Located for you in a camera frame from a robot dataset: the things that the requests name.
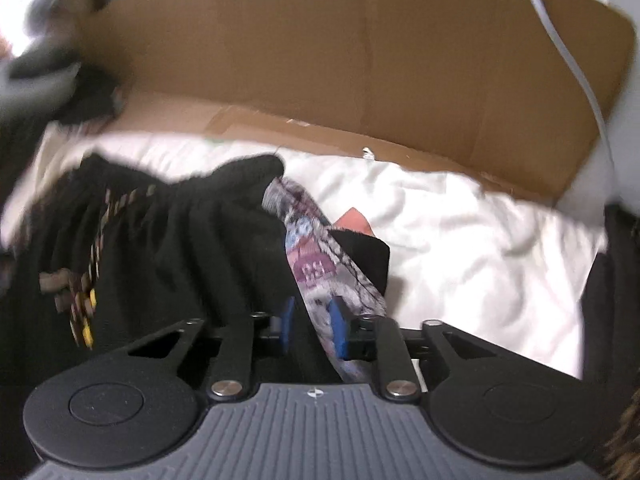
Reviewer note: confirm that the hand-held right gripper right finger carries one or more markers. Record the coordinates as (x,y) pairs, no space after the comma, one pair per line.
(339,332)

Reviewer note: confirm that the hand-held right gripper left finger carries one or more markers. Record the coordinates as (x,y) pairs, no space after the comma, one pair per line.
(287,325)

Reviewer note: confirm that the black and floral garment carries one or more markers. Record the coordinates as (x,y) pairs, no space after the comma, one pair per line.
(175,250)

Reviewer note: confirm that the white printed bedsheet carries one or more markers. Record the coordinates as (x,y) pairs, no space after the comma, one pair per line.
(450,240)

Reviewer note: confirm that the dark grey garment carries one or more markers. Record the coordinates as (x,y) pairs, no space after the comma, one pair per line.
(30,85)

